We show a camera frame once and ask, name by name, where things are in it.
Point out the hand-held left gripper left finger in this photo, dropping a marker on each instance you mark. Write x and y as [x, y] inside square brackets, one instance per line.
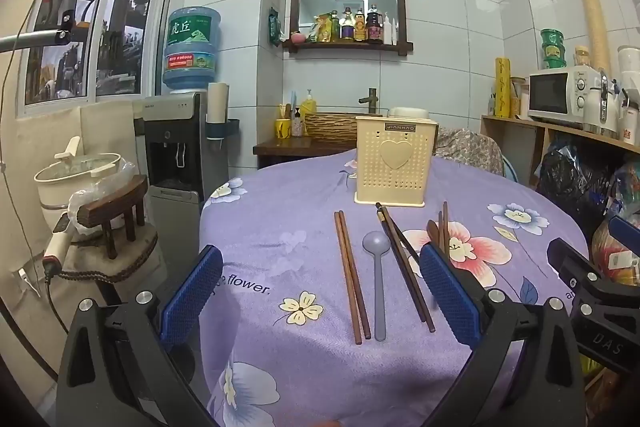
[192, 292]

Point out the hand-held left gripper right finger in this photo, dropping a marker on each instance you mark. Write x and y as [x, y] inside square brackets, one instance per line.
[450, 292]

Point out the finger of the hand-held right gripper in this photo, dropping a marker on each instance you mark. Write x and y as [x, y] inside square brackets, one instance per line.
[570, 267]
[629, 233]

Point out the grey plastic spoon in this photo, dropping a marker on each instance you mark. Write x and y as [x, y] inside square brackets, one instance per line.
[378, 287]

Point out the cream perforated utensil holder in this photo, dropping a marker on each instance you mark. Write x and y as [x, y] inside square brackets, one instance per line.
[395, 177]

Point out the orange colourful bag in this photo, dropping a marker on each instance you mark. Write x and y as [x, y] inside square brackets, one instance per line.
[615, 252]

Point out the beige cushion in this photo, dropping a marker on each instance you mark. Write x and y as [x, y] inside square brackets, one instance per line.
[130, 259]

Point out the black plastic bag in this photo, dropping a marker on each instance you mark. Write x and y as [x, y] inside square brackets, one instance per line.
[570, 182]

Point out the purple floral tablecloth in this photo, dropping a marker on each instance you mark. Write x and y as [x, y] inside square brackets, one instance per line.
[280, 247]

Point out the white mug with red print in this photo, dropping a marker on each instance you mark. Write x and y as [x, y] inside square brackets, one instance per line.
[631, 124]

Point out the small dark wooden stool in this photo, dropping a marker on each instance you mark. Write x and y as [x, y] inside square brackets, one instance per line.
[112, 212]

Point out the light blue basin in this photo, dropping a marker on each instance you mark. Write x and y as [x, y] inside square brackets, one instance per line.
[510, 169]

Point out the white kettle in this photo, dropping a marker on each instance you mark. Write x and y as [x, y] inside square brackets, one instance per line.
[607, 107]

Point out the paisley patterned cloth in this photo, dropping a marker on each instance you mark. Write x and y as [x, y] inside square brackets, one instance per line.
[470, 152]

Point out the clear plastic bag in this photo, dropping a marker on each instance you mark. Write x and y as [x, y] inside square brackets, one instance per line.
[82, 202]

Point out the white handheld appliance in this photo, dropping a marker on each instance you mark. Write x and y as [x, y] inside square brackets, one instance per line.
[56, 252]

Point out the wooden shelf unit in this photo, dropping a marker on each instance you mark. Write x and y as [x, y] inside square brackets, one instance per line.
[505, 132]

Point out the grey water dispenser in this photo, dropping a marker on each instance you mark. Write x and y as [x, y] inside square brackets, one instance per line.
[175, 142]

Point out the white microwave oven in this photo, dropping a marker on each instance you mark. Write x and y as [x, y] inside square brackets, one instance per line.
[555, 99]

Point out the dark cup holder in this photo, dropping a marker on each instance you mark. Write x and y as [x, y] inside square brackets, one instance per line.
[222, 131]

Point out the white pot with glass lid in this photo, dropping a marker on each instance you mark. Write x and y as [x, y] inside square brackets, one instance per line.
[65, 187]

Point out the white container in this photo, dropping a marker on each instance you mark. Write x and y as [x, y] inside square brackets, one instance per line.
[630, 67]

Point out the dark wooden sink counter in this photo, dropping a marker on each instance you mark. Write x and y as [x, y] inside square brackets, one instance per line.
[285, 149]

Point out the glass jar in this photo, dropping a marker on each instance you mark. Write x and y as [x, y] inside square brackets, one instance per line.
[518, 97]

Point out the jar with yellow lid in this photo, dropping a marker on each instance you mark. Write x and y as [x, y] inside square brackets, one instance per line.
[581, 57]

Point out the yellow mug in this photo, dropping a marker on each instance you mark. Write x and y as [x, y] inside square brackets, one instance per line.
[283, 129]

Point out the white paper cup stack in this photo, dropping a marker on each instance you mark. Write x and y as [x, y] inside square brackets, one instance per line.
[218, 102]

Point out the tall yellow box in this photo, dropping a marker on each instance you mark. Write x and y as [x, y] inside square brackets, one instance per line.
[502, 87]

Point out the small floral bottle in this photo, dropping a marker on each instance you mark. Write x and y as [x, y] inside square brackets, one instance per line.
[298, 124]

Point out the stack of green noodle cups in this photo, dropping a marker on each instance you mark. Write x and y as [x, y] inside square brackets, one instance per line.
[552, 49]

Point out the wicker basin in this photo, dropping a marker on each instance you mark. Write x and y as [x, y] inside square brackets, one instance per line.
[330, 129]

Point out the bronze faucet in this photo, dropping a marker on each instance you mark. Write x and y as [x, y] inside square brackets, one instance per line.
[371, 99]

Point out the blue toothbrush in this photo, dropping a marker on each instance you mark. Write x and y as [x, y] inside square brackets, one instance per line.
[293, 104]

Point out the rolled yellow mat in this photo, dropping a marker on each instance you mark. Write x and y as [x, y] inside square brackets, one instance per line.
[595, 22]

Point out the yellow soap dispenser bottle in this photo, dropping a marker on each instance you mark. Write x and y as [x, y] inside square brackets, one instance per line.
[308, 104]

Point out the blue water jug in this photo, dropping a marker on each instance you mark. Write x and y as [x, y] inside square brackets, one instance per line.
[192, 52]

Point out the white squeeze bottle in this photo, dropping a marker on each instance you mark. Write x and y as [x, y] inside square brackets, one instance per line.
[387, 32]
[395, 34]

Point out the wooden framed mirror shelf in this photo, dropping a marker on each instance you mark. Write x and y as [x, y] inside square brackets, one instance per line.
[345, 49]

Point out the sliding glass window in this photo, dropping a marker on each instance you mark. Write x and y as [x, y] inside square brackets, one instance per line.
[110, 37]

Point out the dark soy sauce bottle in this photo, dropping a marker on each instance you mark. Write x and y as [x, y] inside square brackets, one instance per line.
[374, 29]

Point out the green hanging packet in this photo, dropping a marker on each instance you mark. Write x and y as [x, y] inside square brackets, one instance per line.
[274, 29]

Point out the amber oil bottle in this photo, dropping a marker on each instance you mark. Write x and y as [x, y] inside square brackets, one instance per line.
[360, 29]

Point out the dark bottle with purple label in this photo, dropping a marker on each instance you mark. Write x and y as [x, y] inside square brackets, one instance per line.
[347, 29]

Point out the yellow snack packet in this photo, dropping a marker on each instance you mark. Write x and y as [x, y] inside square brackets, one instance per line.
[327, 29]

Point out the white wall plug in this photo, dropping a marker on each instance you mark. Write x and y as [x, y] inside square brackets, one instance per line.
[26, 279]

